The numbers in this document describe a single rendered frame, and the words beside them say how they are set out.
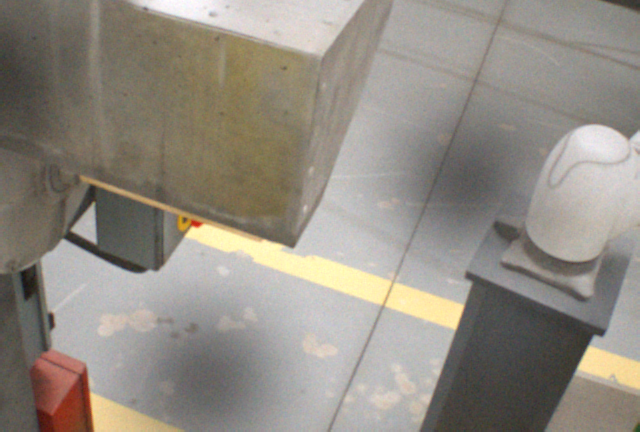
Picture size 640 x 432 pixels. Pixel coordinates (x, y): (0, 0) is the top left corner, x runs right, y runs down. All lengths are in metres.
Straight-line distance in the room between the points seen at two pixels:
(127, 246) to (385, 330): 1.33
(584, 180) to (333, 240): 1.26
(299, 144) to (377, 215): 2.23
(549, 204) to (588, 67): 2.33
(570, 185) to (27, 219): 0.95
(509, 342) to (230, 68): 1.26
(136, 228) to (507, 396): 0.92
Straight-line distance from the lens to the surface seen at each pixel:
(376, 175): 2.89
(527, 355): 1.70
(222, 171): 0.55
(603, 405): 2.44
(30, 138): 0.62
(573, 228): 1.55
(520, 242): 1.65
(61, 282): 2.47
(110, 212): 1.16
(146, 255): 1.18
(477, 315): 1.68
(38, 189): 0.83
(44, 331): 1.41
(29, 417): 1.41
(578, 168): 1.50
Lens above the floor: 1.77
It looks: 40 degrees down
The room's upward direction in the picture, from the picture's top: 9 degrees clockwise
